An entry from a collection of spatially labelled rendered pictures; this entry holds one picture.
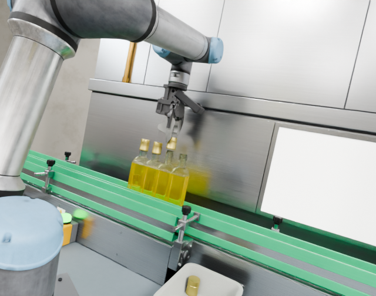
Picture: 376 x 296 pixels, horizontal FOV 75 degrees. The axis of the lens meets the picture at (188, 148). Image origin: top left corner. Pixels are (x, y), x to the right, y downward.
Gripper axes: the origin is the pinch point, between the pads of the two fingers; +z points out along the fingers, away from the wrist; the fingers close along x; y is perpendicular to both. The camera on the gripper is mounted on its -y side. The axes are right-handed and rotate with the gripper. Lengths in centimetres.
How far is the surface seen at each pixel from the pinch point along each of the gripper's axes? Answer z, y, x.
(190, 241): 29.9, -18.2, 7.9
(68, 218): 33.7, 23.4, 19.7
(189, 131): -4.4, -0.3, -12.2
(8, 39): -59, 240, -58
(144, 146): 4.8, 10.6, 1.6
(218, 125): -8.9, -12.2, -12.6
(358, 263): 23, -64, -5
